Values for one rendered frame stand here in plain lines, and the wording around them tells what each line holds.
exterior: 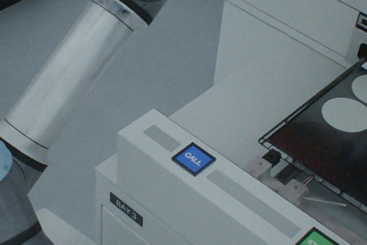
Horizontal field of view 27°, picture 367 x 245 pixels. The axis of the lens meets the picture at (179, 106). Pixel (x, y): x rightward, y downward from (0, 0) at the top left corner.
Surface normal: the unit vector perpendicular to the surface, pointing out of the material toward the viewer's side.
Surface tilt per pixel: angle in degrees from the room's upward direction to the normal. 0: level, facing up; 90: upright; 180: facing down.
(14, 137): 20
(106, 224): 90
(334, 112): 0
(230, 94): 0
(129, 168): 90
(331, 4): 90
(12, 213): 48
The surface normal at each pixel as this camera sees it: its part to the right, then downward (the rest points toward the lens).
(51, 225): 0.07, -0.74
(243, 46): -0.68, 0.46
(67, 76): 0.11, 0.04
